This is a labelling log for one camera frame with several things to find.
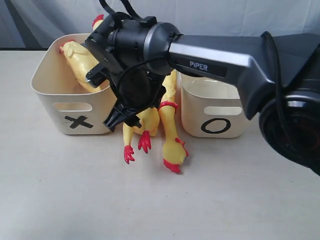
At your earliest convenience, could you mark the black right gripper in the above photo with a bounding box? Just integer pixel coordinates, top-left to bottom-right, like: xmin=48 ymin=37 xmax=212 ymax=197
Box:
xmin=85 ymin=11 xmax=160 ymax=132

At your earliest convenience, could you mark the small yellow rubber chicken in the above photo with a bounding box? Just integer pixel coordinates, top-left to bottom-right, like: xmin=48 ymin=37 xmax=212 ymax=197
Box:
xmin=122 ymin=108 xmax=160 ymax=164

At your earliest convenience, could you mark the large yellow rubber chicken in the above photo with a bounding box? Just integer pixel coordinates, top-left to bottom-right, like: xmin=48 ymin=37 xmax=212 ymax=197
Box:
xmin=59 ymin=39 xmax=110 ymax=93

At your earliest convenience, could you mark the long yellow rubber chicken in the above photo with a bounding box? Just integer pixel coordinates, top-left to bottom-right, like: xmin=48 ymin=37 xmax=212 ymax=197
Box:
xmin=158 ymin=70 xmax=189 ymax=174

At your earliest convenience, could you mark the white bin marked X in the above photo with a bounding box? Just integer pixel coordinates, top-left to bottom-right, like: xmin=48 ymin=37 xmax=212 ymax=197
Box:
xmin=31 ymin=33 xmax=116 ymax=135

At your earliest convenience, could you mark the white bin marked O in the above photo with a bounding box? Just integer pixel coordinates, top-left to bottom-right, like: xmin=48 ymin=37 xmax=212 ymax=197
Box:
xmin=177 ymin=72 xmax=250 ymax=139

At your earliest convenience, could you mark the slim yellow rubber chicken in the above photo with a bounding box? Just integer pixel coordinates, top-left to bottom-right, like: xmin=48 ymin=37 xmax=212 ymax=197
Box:
xmin=92 ymin=14 xmax=104 ymax=31

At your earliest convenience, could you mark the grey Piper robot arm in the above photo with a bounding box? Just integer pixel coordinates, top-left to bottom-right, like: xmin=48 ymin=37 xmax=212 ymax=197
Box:
xmin=85 ymin=12 xmax=320 ymax=174

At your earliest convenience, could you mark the blue-grey backdrop curtain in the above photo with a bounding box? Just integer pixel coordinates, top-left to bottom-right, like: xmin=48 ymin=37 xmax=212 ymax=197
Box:
xmin=0 ymin=0 xmax=320 ymax=49

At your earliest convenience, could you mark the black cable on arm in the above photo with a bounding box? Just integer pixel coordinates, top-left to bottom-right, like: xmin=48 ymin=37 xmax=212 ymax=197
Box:
xmin=99 ymin=0 xmax=176 ymax=108

